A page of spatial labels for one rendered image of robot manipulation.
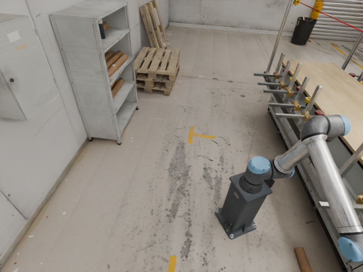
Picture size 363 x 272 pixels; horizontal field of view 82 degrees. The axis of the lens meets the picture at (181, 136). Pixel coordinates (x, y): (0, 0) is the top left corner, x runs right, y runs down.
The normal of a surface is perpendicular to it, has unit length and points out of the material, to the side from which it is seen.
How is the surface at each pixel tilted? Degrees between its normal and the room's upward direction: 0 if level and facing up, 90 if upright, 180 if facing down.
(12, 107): 90
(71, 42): 90
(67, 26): 90
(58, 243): 0
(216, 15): 90
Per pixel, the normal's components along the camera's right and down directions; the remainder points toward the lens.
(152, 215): 0.05, -0.76
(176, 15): -0.13, 0.65
